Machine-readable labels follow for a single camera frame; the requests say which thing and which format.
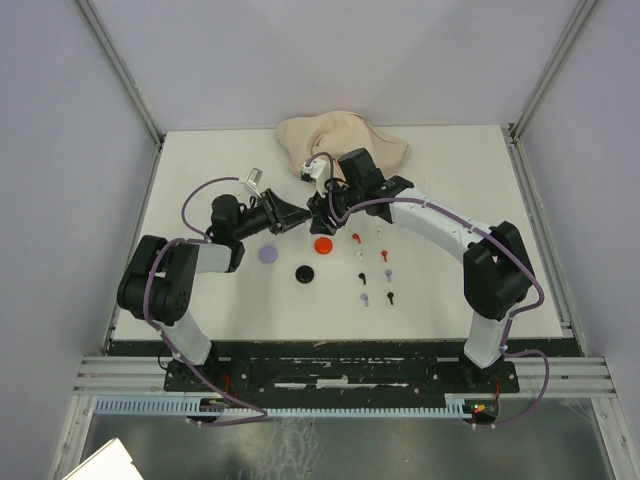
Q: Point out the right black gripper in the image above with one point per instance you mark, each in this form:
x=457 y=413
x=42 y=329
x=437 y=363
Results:
x=321 y=209

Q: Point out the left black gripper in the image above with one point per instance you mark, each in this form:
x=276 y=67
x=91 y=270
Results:
x=281 y=214

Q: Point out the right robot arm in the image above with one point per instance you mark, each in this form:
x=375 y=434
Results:
x=497 y=272

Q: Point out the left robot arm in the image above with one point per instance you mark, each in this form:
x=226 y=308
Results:
x=158 y=281

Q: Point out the red charging case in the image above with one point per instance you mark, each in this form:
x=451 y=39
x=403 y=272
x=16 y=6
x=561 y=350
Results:
x=323 y=245

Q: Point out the purple charging case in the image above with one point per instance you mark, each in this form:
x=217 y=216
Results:
x=268 y=254

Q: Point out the black charging case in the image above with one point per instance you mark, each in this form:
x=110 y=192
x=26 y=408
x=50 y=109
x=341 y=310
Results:
x=304 y=274

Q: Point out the beige crumpled cloth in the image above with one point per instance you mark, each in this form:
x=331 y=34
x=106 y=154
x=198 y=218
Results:
x=338 y=133

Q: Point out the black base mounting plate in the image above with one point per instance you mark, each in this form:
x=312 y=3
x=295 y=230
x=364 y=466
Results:
x=342 y=374

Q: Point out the white paper sheet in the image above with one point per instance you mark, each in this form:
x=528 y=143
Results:
x=110 y=462

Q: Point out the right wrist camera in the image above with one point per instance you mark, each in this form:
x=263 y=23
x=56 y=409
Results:
x=316 y=172

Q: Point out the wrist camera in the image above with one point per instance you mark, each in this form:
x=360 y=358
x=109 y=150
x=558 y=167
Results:
x=252 y=179
x=316 y=172

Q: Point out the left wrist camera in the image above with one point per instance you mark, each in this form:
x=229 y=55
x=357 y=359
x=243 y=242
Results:
x=252 y=179

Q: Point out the left aluminium frame post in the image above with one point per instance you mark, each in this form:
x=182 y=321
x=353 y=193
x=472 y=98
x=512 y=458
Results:
x=88 y=10

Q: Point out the aluminium frame post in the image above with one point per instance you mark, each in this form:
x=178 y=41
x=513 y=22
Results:
x=88 y=10
x=572 y=32

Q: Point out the right aluminium frame post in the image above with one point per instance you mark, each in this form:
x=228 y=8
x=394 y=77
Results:
x=572 y=32

